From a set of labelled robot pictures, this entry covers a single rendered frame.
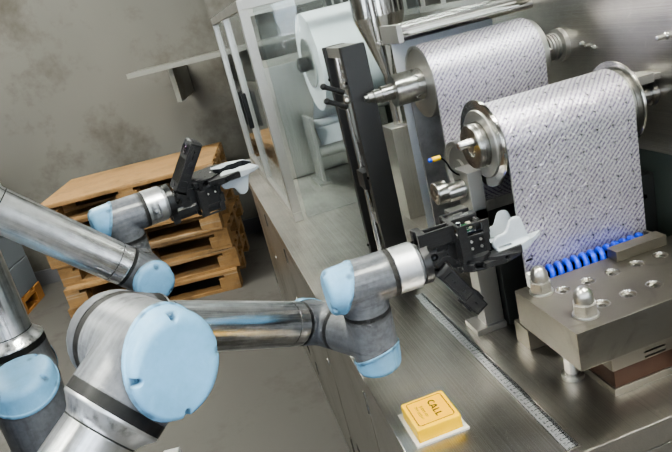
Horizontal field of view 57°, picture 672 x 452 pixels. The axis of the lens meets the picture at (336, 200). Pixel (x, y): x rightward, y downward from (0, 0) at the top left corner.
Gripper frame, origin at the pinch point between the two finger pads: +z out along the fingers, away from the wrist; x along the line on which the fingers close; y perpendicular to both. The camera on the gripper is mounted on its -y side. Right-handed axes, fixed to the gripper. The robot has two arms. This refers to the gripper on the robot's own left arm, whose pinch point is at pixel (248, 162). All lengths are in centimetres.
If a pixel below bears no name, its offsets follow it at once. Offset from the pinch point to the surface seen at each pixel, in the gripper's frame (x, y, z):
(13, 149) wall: -382, 68, -39
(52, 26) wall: -368, -12, 14
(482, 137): 54, -11, 20
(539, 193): 60, -1, 25
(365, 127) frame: 22.4, -7.1, 17.9
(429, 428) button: 68, 23, -7
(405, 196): -7, 28, 46
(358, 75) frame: 21.2, -17.4, 18.8
